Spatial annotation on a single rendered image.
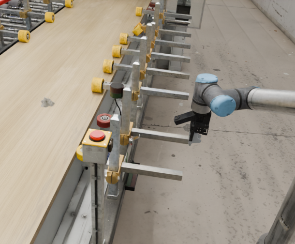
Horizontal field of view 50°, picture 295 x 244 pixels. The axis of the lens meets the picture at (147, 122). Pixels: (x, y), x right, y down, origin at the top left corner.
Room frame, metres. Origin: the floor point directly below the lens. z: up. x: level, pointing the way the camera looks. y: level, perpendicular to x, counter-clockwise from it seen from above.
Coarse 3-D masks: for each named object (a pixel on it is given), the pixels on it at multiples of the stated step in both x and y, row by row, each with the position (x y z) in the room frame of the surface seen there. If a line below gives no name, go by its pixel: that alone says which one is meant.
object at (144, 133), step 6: (132, 132) 1.24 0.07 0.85; (138, 132) 1.23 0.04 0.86; (144, 132) 1.24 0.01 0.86; (150, 132) 1.24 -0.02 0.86; (156, 132) 1.25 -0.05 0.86; (162, 132) 1.25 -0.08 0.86; (150, 138) 1.23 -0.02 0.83; (156, 138) 1.23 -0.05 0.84; (162, 138) 1.23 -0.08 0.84; (168, 138) 1.22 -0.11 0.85; (174, 138) 1.22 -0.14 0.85; (180, 138) 1.22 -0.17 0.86; (186, 138) 1.22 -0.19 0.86
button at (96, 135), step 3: (93, 132) 0.71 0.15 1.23; (96, 132) 0.71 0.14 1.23; (99, 132) 0.71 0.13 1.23; (102, 132) 0.71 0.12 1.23; (90, 135) 0.70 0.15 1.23; (93, 135) 0.70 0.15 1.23; (96, 135) 0.70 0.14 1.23; (99, 135) 0.70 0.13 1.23; (102, 135) 0.70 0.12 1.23; (93, 138) 0.69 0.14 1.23; (96, 138) 0.68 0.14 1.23; (99, 138) 0.69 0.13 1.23; (102, 138) 0.69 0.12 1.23
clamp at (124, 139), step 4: (132, 124) 1.28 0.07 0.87; (120, 132) 1.20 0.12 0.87; (120, 136) 1.18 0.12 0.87; (124, 136) 1.18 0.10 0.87; (128, 136) 1.19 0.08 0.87; (120, 140) 1.17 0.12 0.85; (124, 140) 1.17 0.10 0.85; (128, 140) 1.17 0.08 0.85; (120, 144) 1.17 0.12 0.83; (124, 144) 1.17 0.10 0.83
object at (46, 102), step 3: (45, 99) 1.37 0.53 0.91; (48, 99) 1.36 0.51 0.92; (42, 102) 1.34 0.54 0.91; (45, 102) 1.32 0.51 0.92; (48, 102) 1.34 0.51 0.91; (51, 102) 1.34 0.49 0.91; (42, 105) 1.32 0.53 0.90; (45, 105) 1.31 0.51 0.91; (48, 105) 1.32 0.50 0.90; (51, 105) 1.32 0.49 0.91
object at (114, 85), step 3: (111, 84) 1.22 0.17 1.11; (114, 84) 1.22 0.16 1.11; (117, 84) 1.22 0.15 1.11; (120, 84) 1.23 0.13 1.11; (114, 87) 1.20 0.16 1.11; (117, 87) 1.20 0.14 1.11; (120, 87) 1.20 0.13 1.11; (117, 93) 1.19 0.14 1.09; (117, 105) 1.21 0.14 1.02; (120, 111) 1.21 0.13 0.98; (120, 114) 1.21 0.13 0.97
